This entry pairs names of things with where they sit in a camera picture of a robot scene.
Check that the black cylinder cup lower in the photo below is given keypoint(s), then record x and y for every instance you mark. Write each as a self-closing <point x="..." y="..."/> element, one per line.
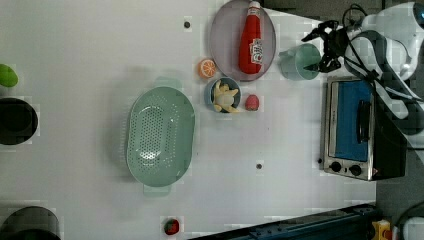
<point x="31" y="223"/>

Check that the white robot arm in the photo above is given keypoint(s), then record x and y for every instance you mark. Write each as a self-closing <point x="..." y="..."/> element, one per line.
<point x="382" y="49"/>

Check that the black cylinder cup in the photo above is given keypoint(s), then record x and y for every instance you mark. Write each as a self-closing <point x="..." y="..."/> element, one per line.
<point x="31" y="223"/>
<point x="18" y="121"/>

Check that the peeled banana toy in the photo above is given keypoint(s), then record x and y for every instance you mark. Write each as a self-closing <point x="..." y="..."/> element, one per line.
<point x="224" y="98"/>

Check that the orange slice toy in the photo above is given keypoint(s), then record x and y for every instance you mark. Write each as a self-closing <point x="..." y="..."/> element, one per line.
<point x="206" y="68"/>

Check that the green mug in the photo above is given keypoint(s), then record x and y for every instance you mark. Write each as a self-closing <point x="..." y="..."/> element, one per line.
<point x="294" y="62"/>

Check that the blue bowl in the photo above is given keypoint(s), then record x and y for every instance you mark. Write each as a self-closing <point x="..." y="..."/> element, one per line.
<point x="208" y="93"/>

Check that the black cylinder cup upper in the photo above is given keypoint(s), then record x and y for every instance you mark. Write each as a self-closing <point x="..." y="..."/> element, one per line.
<point x="18" y="121"/>

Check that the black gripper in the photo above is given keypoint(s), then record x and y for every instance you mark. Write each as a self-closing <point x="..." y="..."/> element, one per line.
<point x="335" y="44"/>

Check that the grey oval plate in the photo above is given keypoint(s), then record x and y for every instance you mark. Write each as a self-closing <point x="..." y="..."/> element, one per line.
<point x="225" y="36"/>

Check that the green perforated colander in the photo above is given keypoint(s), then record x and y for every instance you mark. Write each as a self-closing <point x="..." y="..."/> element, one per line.
<point x="159" y="145"/>

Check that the small red strawberry toy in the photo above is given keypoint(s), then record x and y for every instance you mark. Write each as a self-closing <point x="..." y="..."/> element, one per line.
<point x="171" y="226"/>

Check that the red ketchup bottle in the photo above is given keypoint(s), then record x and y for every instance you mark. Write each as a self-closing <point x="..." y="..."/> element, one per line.
<point x="250" y="49"/>

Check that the green round object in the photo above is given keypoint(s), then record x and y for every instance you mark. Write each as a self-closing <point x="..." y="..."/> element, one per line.
<point x="8" y="77"/>

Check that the black toaster oven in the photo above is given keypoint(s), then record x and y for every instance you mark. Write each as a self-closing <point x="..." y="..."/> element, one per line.
<point x="359" y="140"/>

